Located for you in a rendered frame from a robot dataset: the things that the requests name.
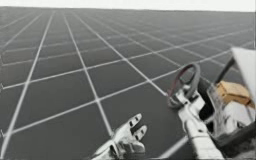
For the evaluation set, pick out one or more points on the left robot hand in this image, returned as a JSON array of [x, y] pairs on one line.
[[128, 140]]

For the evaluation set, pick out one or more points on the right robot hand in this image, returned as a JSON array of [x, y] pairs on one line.
[[187, 100]]

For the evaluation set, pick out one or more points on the dark steering wheel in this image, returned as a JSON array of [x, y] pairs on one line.
[[195, 83]]

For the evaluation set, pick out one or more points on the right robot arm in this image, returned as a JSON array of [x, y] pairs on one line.
[[200, 140]]

